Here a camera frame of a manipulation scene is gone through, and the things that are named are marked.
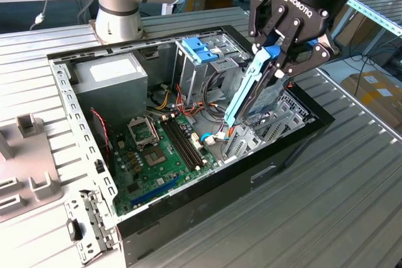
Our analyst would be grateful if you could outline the hard disk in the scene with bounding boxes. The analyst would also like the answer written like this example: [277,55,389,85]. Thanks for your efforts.
[223,43,285,127]

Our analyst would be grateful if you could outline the white motherboard socket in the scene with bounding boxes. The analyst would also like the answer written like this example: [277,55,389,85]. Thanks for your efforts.
[190,132,204,152]

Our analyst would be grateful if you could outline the metal socket cover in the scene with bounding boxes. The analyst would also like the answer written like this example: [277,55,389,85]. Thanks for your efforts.
[127,115,158,150]

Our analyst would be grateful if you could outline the black RAM slot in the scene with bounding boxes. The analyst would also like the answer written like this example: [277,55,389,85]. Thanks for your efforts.
[166,118,197,171]
[172,117,204,170]
[163,118,194,171]
[169,117,201,170]

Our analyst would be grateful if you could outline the blue plastic drive latch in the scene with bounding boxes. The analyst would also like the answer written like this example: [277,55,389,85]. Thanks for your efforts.
[181,37,219,65]

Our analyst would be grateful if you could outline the large brown cardboard box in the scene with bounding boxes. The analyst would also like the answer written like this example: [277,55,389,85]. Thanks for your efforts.
[340,72,402,137]

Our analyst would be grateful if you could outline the CPU socket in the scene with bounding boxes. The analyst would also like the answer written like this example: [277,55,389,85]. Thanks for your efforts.
[143,146,166,169]

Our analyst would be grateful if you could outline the black cable loop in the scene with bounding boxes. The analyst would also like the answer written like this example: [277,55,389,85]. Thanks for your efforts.
[202,72,241,119]

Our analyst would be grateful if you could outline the open black PC case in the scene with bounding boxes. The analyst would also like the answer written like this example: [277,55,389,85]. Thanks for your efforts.
[46,24,336,268]

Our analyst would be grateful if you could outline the yellow orange wire bundle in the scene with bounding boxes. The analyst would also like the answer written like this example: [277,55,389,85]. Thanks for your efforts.
[149,89,173,111]

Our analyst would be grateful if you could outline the grey parts rack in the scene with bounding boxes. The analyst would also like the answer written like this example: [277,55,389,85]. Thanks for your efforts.
[0,114,65,222]

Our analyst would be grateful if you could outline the orange red wire bundle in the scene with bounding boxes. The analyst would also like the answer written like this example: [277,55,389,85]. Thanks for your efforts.
[175,84,207,119]

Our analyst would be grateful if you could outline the orange yellow red power wire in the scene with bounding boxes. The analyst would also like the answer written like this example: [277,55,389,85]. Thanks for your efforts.
[226,80,293,139]

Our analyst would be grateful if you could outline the metal disk bay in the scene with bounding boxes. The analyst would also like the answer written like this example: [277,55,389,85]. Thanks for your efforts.
[221,60,317,165]

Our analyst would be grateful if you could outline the grey power supply unit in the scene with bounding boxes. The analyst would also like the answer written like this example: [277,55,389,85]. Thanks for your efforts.
[71,51,149,127]

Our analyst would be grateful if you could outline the metal drive cage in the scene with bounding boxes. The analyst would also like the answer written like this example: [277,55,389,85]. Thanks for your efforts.
[171,33,252,109]

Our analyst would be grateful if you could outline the red black fan wire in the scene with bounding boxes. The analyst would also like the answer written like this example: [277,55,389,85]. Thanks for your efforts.
[90,107,113,164]

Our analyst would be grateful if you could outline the green motherboard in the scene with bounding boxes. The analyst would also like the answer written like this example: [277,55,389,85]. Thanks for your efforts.
[109,112,220,217]

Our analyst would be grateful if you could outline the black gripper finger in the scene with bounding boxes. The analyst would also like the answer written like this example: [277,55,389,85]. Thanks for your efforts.
[274,18,342,78]
[247,0,288,54]

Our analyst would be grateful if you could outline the black case lock tab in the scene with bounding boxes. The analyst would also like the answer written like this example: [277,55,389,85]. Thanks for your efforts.
[67,218,84,241]

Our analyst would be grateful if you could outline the blue expansion slot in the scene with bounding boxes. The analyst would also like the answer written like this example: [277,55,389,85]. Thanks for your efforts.
[130,176,182,206]

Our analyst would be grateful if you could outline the blue data wire white label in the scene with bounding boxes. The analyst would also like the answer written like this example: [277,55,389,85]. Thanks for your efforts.
[200,132,227,146]

